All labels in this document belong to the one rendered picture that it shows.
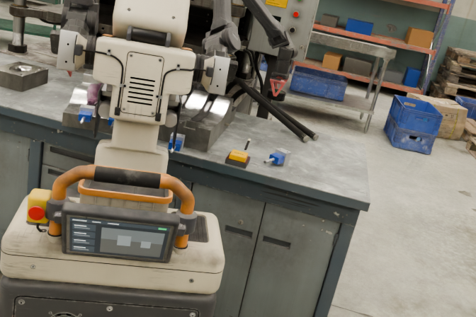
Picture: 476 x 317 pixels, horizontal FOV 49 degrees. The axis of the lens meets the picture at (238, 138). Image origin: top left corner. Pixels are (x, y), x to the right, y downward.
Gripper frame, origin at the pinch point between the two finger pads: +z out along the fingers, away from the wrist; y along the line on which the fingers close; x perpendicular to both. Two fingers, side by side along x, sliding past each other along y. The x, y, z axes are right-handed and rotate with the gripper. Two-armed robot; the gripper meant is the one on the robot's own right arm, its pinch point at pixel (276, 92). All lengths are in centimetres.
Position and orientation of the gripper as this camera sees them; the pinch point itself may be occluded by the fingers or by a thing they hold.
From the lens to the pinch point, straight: 226.4
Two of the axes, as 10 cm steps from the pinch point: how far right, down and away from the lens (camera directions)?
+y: 2.1, -2.8, 9.4
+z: -1.8, 9.3, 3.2
